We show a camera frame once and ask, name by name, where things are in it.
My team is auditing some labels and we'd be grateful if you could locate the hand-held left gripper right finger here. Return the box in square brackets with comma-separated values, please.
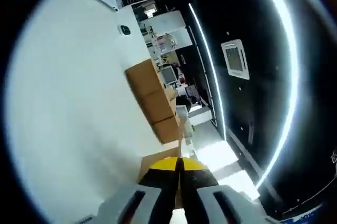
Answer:
[180, 156, 275, 224]

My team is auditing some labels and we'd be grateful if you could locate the long ceiling light strip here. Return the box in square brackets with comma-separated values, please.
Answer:
[251, 0, 301, 192]

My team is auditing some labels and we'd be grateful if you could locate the shelf with colourful items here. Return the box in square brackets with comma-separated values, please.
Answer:
[154, 33, 176, 54]

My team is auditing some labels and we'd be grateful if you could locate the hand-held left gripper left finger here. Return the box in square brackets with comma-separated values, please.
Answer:
[97, 156, 182, 224]

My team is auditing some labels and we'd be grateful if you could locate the ceiling air vent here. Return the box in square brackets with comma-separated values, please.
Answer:
[220, 38, 251, 80]

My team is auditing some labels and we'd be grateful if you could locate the grey computer monitor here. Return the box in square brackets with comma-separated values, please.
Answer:
[161, 65, 177, 84]

